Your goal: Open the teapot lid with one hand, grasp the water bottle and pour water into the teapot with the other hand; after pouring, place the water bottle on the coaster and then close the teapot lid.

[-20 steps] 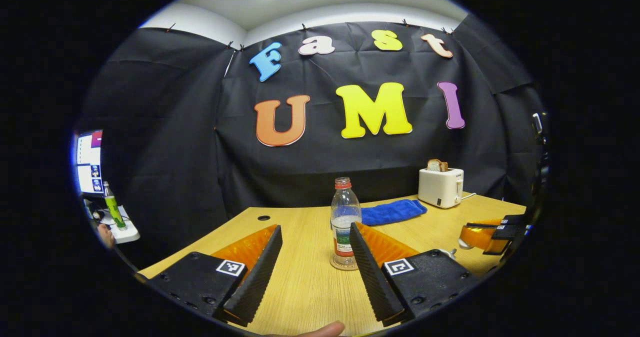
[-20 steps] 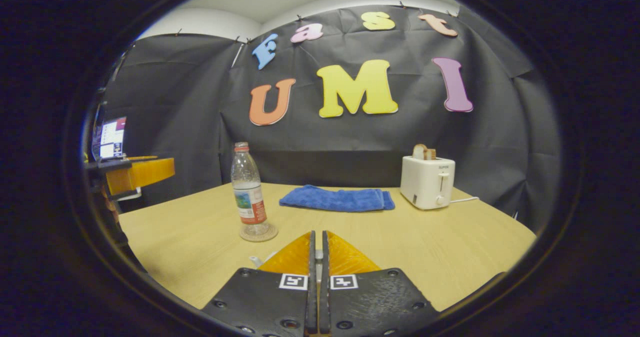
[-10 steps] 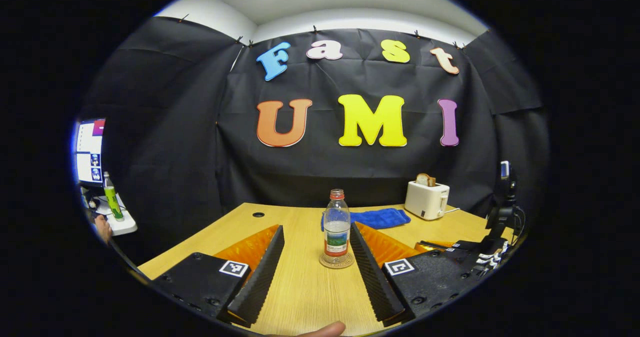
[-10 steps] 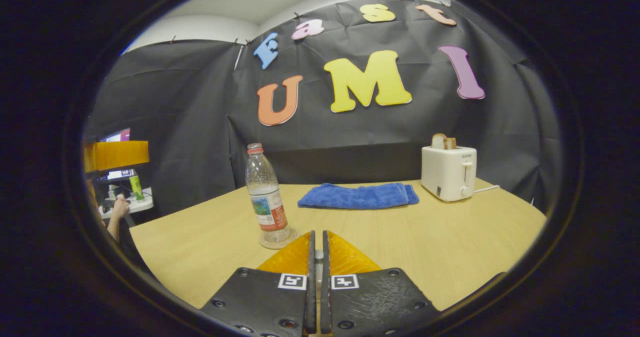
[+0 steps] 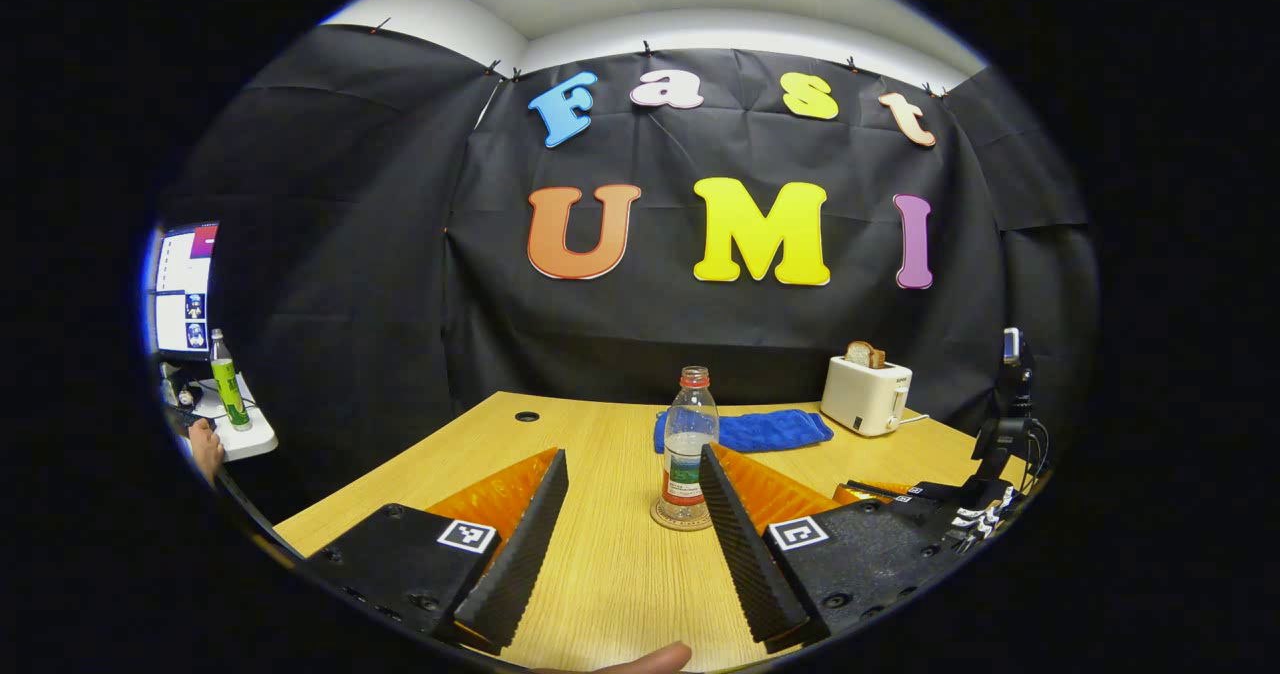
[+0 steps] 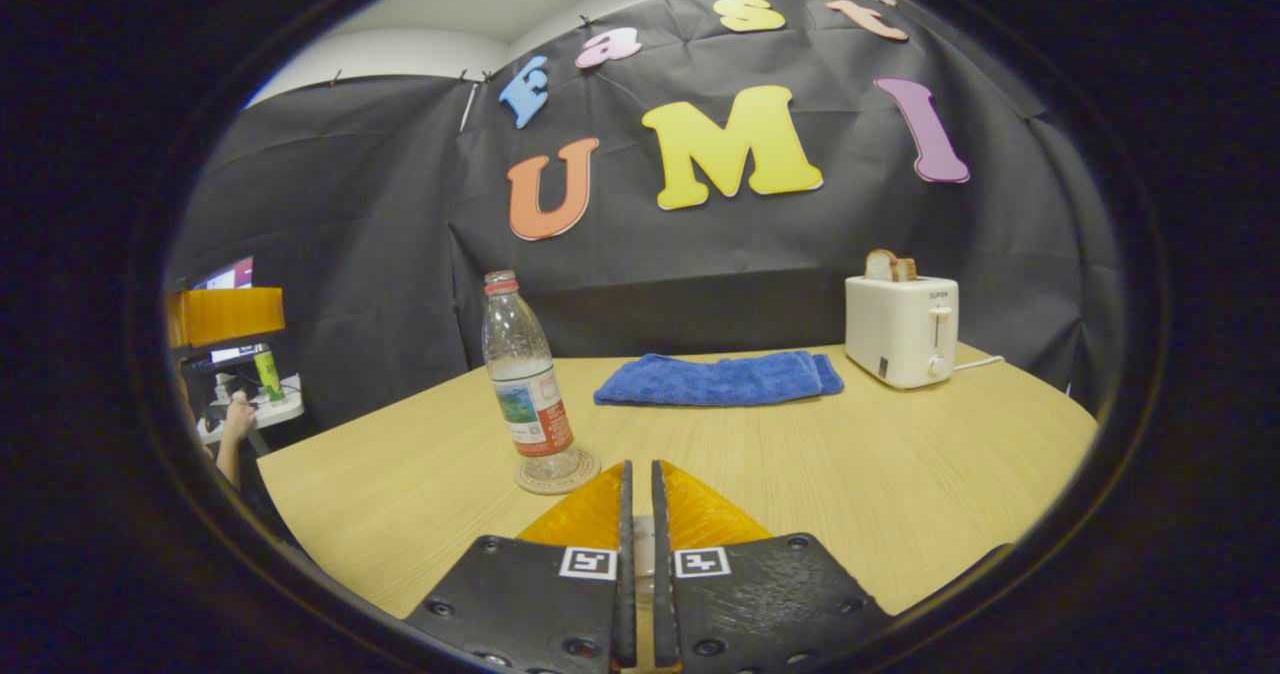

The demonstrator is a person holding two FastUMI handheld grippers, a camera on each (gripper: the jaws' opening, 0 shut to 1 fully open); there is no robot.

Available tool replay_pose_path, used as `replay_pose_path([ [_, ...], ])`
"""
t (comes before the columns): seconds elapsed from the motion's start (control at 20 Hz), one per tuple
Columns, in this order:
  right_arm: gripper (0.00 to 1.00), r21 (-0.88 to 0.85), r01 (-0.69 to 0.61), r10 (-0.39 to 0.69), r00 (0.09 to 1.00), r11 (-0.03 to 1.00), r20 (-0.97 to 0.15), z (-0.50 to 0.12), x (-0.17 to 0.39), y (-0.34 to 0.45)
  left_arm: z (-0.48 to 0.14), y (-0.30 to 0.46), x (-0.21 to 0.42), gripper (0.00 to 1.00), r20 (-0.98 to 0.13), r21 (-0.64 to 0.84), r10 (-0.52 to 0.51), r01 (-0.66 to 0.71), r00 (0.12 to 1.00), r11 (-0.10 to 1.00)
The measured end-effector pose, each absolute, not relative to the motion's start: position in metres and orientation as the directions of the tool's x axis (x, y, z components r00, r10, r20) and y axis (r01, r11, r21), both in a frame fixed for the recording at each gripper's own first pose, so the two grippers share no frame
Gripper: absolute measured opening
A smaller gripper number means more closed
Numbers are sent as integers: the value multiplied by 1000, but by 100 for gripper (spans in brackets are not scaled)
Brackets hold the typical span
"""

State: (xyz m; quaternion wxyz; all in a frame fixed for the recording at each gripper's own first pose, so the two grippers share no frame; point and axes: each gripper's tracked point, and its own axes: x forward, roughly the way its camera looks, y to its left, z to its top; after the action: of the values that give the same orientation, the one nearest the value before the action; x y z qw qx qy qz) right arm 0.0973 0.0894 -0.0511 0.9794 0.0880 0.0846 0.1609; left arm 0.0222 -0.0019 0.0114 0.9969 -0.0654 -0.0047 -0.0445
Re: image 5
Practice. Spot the blue towel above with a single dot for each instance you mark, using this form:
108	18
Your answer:
770	432

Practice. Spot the white side table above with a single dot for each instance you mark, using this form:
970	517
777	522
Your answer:
245	442

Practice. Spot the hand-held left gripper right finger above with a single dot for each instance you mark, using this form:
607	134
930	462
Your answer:
745	564

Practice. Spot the green drink bottle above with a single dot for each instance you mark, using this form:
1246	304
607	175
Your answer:
230	384

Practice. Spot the computer monitor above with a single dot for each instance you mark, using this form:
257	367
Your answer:
185	284

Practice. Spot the clear plastic water bottle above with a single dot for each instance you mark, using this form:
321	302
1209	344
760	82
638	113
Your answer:
688	434

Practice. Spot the white toaster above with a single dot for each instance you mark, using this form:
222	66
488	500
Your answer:
865	399

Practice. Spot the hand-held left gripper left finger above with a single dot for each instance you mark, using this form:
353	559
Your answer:
520	554

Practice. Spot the toast slice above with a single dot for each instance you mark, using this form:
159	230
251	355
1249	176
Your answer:
865	356

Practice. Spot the black backdrop cloth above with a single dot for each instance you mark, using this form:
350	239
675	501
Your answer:
400	304

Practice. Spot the round wooden coaster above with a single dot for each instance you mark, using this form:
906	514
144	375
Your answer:
672	522

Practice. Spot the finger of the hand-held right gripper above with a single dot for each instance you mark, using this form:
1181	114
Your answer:
890	494
985	519

